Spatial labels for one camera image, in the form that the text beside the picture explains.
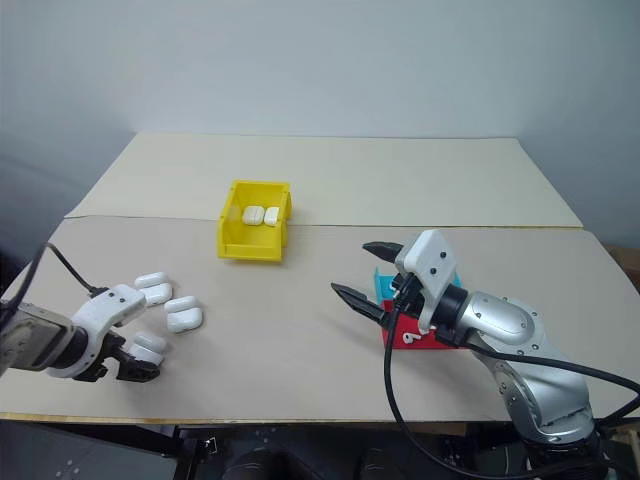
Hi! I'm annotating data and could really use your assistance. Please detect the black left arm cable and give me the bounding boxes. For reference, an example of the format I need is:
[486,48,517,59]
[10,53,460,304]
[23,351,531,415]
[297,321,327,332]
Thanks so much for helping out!
[18,242,109,302]

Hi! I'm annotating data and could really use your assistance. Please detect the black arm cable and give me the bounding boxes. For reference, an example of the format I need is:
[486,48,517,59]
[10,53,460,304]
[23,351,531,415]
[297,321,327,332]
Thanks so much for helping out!
[382,279,640,480]
[18,242,109,302]

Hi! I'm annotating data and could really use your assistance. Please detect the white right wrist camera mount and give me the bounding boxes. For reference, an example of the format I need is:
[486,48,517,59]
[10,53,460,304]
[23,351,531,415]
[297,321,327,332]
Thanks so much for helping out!
[401,229,464,335]

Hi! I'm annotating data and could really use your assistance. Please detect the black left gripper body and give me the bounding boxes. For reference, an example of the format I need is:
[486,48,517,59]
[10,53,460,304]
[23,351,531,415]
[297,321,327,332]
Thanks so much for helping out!
[73,333,127,384]

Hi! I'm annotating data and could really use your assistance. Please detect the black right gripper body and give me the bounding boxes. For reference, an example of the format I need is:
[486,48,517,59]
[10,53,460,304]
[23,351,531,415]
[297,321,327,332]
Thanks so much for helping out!
[381,269,427,324]

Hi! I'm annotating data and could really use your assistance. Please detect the teal plastic tray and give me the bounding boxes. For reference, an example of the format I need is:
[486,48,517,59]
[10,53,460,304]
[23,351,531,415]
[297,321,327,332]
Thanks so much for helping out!
[371,266,464,303]

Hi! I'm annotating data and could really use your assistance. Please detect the yellow plastic bin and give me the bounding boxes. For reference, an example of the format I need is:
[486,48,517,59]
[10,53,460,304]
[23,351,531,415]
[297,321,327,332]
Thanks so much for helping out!
[215,179,295,264]

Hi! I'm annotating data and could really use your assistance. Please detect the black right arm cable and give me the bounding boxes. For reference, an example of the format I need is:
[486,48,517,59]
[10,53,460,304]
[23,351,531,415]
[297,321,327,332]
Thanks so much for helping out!
[382,279,640,480]

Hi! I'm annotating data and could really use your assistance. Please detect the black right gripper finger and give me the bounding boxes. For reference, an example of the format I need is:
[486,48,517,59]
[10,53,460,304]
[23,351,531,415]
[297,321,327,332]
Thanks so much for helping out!
[330,282,390,324]
[361,241,406,266]

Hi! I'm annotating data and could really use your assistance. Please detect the red plastic tray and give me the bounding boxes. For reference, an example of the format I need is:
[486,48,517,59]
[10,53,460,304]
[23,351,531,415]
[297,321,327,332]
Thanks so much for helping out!
[377,298,470,353]

